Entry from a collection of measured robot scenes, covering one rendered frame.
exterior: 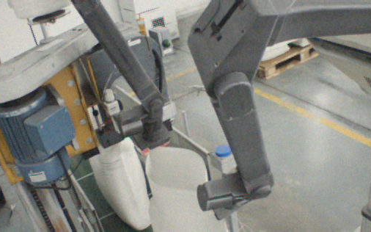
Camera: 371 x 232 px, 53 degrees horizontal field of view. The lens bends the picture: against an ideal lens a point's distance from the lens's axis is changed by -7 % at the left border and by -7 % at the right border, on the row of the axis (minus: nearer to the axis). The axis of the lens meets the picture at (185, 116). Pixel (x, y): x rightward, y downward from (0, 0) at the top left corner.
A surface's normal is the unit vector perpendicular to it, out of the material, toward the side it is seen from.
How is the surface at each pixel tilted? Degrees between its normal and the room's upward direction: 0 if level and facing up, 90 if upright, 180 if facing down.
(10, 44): 90
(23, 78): 90
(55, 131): 90
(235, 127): 120
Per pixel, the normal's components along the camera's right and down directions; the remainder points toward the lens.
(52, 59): 0.93, 0.02
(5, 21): 0.52, 0.33
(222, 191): 0.13, -0.58
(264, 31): 0.27, 0.80
